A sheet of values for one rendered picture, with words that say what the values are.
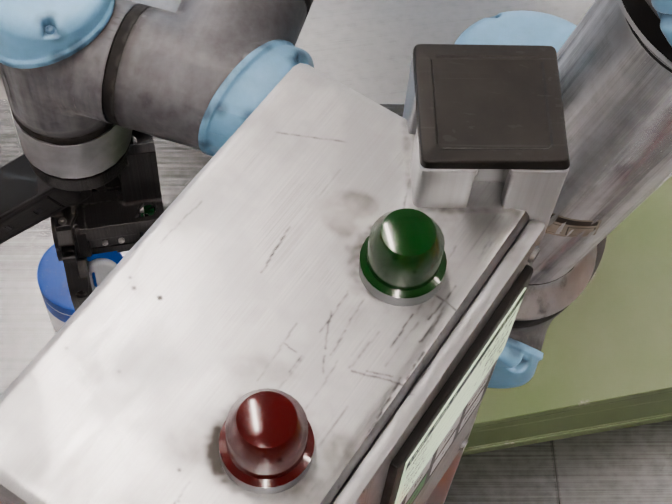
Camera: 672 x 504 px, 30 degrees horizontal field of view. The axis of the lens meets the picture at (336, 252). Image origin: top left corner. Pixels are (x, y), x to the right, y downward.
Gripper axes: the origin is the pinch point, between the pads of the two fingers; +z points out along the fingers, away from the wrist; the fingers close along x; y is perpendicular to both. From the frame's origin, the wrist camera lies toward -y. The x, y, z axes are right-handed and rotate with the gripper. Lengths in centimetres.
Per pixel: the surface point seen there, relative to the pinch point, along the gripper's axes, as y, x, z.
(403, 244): 13, -35, -60
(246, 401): 8, -38, -60
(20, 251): -5.7, 8.0, 6.6
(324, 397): 10, -38, -58
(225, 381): 8, -37, -58
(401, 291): 13, -35, -58
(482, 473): 29.7, -19.3, 6.8
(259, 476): 8, -40, -59
